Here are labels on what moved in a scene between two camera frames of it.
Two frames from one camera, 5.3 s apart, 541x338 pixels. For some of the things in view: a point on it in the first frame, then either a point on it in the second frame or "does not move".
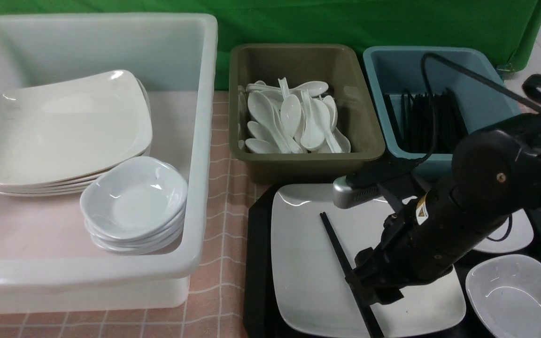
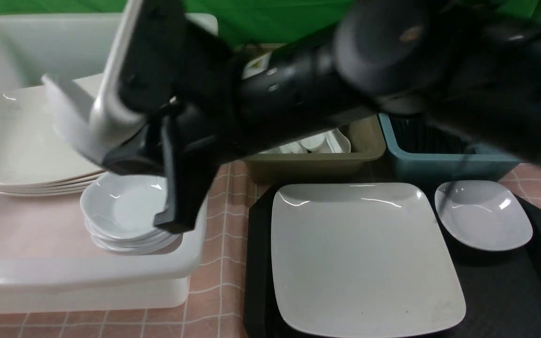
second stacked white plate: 79,180 does not move
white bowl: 137,199 does not move
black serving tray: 259,320 does not move
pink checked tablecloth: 216,300 does not move
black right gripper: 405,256 to 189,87
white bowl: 518,296 to 97,128
